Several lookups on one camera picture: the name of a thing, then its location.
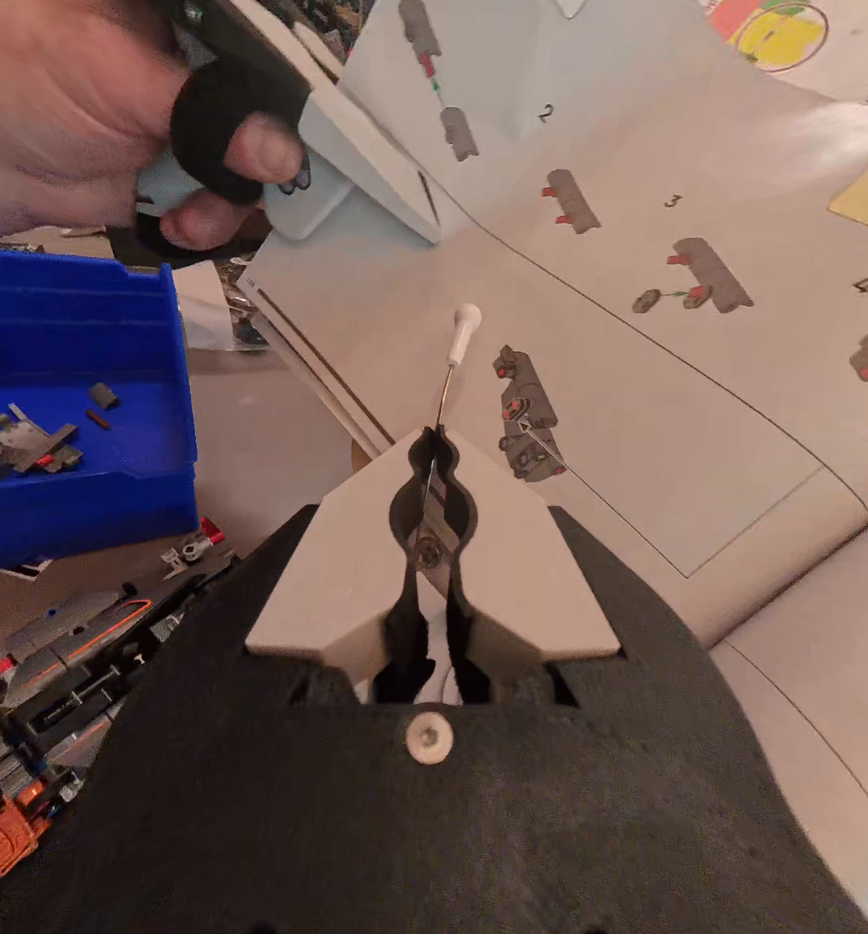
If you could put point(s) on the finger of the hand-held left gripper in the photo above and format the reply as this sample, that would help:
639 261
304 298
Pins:
375 160

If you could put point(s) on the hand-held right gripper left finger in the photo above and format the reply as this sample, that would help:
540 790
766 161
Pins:
332 576

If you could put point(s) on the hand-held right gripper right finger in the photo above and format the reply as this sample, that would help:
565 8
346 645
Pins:
536 576

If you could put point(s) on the lego instruction booklet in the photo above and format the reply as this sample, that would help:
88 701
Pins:
624 401

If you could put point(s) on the blue bin white label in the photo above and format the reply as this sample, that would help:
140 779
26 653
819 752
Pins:
76 503

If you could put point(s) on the heap of grey lego parts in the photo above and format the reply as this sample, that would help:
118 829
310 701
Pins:
32 441

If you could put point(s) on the partly built lego car model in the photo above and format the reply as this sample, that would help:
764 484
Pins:
62 657

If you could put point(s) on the person's left hand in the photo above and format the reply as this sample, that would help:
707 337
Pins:
54 109

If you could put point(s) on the clear plastic bag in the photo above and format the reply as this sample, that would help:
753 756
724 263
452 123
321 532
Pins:
240 306

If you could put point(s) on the black white striped card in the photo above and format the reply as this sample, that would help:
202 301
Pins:
29 568

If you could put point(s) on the printed task sheet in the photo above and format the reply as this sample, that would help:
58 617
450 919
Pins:
784 33

